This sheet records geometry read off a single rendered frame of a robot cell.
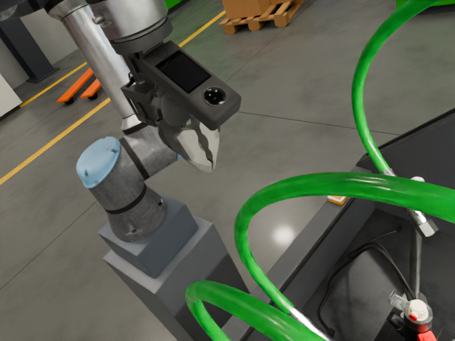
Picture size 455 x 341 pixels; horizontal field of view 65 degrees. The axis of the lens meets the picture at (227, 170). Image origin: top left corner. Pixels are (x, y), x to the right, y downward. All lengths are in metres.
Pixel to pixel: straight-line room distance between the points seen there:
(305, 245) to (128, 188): 0.42
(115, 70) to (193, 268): 0.54
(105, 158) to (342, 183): 0.67
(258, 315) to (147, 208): 0.73
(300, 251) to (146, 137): 0.42
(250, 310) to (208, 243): 0.83
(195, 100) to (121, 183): 0.50
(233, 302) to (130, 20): 0.29
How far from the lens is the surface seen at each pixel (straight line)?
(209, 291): 0.24
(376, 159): 0.52
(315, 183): 0.22
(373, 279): 0.79
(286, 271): 0.67
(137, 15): 0.40
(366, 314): 0.76
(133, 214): 0.90
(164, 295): 0.98
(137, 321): 1.99
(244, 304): 0.20
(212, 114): 0.37
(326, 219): 0.73
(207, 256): 1.04
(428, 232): 0.52
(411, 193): 0.19
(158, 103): 0.43
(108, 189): 0.85
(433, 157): 0.73
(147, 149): 0.84
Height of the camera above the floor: 1.51
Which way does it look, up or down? 38 degrees down
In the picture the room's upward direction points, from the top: 23 degrees counter-clockwise
